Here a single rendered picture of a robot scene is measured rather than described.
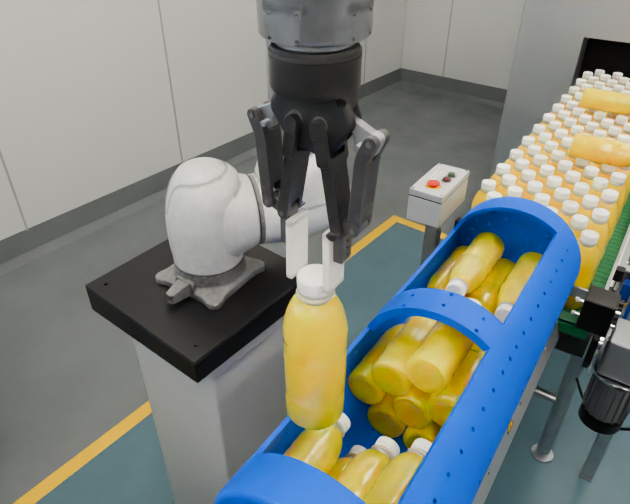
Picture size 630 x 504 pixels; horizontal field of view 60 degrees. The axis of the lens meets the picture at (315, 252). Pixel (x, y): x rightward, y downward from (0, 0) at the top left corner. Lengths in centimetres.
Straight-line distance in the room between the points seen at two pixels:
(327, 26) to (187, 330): 82
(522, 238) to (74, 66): 273
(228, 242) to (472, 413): 58
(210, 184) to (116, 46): 256
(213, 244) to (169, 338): 20
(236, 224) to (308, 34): 73
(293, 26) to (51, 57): 301
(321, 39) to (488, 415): 61
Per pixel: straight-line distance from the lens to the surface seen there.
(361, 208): 47
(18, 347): 294
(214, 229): 110
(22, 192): 346
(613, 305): 143
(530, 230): 130
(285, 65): 43
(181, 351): 110
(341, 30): 42
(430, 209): 155
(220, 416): 128
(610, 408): 170
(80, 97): 350
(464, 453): 80
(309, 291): 55
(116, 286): 128
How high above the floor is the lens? 181
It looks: 34 degrees down
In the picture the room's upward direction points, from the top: straight up
